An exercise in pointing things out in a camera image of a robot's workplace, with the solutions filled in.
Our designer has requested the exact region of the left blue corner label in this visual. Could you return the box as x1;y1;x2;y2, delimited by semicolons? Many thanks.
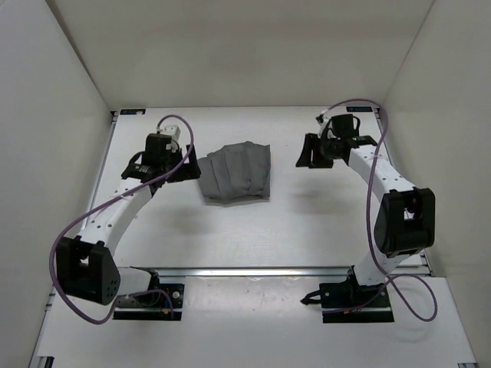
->
119;108;146;115

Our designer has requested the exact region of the right blue corner label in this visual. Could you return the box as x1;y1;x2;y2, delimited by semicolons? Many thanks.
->
346;106;373;113

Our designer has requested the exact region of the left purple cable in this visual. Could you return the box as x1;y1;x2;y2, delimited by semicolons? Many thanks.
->
50;114;196;325

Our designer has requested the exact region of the grey pleated skirt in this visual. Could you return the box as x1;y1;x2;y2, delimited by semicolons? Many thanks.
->
198;141;272;202

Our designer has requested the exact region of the aluminium front rail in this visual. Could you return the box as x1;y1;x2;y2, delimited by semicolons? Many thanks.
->
153;265;361;278

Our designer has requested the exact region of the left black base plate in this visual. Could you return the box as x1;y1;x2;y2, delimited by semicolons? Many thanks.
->
113;270;185;322

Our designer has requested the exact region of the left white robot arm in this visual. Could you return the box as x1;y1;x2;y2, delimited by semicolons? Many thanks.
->
50;125;200;306

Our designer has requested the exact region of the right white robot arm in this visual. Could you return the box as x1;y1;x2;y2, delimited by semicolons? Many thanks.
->
296;113;436;307

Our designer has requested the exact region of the blue corner label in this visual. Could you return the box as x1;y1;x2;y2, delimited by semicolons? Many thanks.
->
119;108;146;115
346;106;373;113

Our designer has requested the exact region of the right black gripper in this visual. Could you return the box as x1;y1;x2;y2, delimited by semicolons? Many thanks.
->
296;135;338;170

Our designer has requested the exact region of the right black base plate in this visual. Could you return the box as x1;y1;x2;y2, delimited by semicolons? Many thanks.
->
300;278;394;324

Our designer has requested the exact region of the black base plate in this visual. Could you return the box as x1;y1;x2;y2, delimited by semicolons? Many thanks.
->
300;278;394;324
113;270;185;322

